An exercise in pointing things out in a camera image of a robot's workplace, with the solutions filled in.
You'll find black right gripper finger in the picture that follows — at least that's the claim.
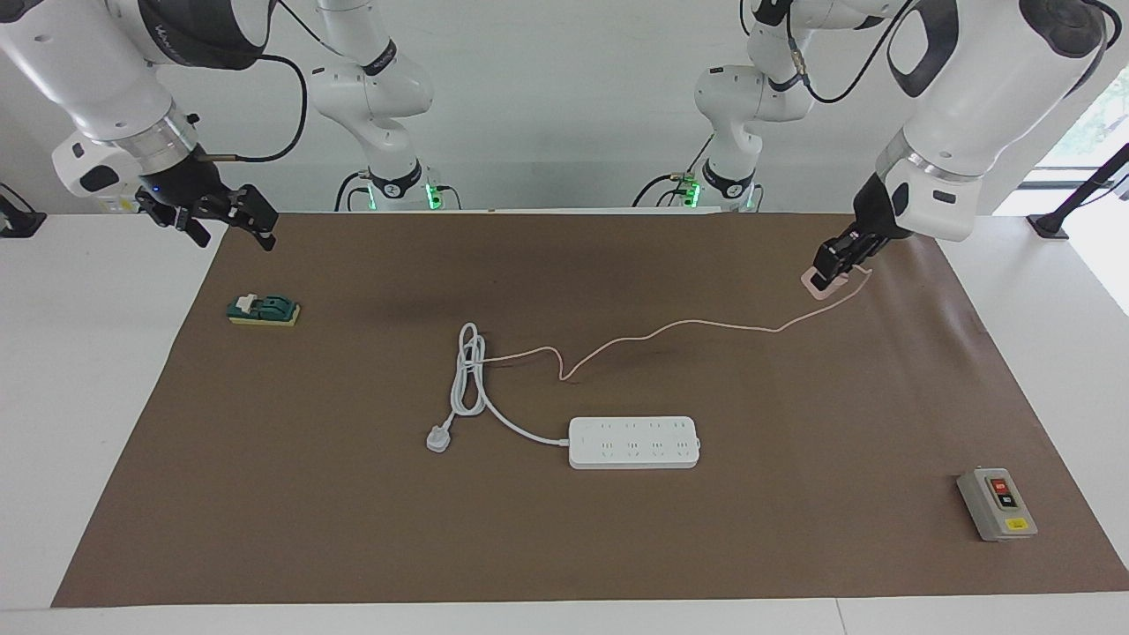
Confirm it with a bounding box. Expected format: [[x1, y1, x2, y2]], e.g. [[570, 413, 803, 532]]
[[136, 200, 212, 250], [230, 183, 280, 253]]

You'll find pink charger adapter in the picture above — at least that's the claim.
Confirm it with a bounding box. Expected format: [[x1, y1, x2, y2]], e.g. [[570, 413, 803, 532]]
[[800, 267, 855, 303]]

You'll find pink charging cable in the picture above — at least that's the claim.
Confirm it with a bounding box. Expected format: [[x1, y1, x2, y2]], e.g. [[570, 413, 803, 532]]
[[482, 267, 874, 384]]

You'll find white power strip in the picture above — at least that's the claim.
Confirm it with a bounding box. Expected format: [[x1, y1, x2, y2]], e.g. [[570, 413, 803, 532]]
[[567, 416, 702, 470]]

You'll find black table clamp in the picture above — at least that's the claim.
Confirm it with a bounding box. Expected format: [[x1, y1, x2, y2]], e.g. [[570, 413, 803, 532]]
[[0, 183, 48, 239]]

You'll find black clamp stand with pole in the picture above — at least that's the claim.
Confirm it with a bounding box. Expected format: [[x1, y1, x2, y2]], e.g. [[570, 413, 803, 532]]
[[1026, 141, 1129, 241]]

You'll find brown table mat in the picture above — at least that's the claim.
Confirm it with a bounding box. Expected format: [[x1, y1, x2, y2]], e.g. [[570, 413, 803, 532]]
[[51, 210, 1129, 609]]

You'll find black base cable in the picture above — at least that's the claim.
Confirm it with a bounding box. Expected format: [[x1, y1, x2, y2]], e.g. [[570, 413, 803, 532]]
[[632, 132, 715, 209], [333, 170, 376, 213]]

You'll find green knife switch block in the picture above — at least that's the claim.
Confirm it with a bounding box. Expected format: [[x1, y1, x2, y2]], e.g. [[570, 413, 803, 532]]
[[227, 293, 302, 328]]

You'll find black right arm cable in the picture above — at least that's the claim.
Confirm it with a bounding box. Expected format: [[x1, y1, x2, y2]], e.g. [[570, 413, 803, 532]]
[[196, 0, 323, 165]]

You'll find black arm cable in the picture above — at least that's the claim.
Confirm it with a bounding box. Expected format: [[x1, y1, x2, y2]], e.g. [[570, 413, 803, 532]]
[[196, 0, 323, 165], [789, 0, 1103, 105]]

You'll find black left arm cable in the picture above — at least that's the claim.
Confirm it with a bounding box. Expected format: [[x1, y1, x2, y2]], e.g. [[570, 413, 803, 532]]
[[789, 0, 1103, 105]]

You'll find grey on-off switch box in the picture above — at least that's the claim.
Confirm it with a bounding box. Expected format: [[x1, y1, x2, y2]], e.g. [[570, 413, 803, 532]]
[[956, 467, 1039, 542]]

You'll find white power cord with plug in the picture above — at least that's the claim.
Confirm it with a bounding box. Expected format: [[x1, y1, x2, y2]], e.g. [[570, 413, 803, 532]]
[[426, 322, 572, 454]]

